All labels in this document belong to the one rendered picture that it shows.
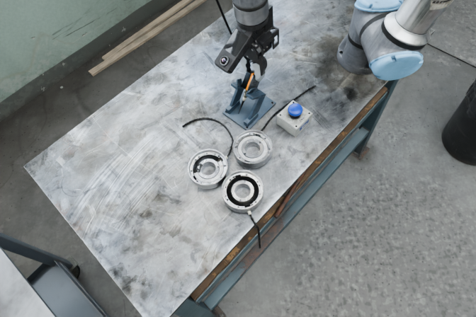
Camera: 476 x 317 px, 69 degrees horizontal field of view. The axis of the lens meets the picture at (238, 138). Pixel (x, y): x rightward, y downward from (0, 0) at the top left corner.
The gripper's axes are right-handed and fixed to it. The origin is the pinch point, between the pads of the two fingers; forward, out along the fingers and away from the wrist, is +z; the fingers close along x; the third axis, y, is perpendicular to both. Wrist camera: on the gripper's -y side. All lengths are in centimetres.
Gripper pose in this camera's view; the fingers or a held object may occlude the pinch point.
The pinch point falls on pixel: (252, 76)
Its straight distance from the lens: 95.1
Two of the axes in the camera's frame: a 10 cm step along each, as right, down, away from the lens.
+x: -7.3, -5.6, 3.9
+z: 1.2, 4.6, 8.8
